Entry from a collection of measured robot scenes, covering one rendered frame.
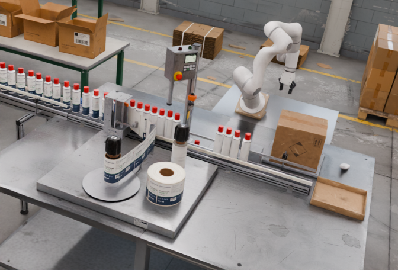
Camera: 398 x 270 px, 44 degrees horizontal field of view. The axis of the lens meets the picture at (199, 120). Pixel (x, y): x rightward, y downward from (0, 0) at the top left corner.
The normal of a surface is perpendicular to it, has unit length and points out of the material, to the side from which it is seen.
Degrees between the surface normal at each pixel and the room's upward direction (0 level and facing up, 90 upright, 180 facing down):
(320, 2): 90
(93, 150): 0
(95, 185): 0
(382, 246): 0
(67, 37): 90
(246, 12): 90
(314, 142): 90
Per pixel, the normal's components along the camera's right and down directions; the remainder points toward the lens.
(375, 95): -0.32, 0.36
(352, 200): 0.12, -0.88
